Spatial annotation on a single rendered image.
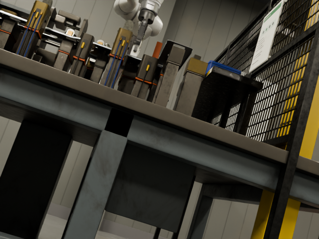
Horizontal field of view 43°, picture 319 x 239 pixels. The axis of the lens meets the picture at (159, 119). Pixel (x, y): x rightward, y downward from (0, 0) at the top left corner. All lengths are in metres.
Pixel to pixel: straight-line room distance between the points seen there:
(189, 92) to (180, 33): 3.24
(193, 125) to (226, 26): 4.00
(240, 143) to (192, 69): 0.60
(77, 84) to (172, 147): 0.33
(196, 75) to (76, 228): 0.87
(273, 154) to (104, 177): 0.50
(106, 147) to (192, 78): 0.68
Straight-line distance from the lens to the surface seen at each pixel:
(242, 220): 4.87
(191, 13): 5.06
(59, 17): 2.13
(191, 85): 1.73
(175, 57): 1.49
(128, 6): 2.38
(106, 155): 1.18
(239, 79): 1.70
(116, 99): 1.16
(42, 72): 1.17
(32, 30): 1.71
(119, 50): 1.64
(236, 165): 1.26
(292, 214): 1.42
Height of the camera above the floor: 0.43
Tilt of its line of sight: 11 degrees up
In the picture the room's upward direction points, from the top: 18 degrees clockwise
